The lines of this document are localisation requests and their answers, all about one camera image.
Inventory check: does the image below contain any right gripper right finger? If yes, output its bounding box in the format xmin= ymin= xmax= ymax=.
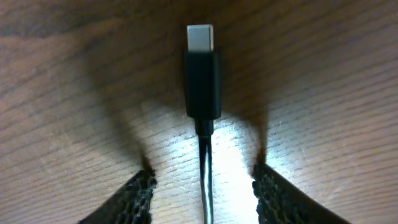
xmin=252 ymin=163 xmax=349 ymax=224

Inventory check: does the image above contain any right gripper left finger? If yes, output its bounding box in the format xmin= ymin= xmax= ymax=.
xmin=78 ymin=169 xmax=157 ymax=224

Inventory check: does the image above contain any black USB charging cable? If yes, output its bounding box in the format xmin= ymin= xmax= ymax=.
xmin=183 ymin=24 xmax=223 ymax=224

